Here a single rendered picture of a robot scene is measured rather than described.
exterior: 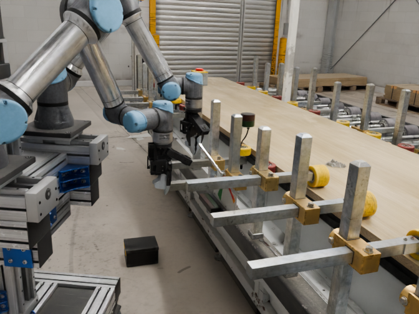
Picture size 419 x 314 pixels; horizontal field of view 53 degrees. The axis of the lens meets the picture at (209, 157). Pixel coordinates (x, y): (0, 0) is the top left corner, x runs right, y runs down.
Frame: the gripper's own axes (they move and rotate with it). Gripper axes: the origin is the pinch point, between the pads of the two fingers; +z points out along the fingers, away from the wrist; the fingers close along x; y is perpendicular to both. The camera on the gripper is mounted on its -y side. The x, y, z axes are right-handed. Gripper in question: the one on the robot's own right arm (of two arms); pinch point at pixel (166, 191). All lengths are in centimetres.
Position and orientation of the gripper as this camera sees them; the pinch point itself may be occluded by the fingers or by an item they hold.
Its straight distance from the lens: 163.8
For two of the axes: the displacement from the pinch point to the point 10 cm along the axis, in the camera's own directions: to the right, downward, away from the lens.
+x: 3.2, 3.1, -9.0
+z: -0.5, 9.5, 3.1
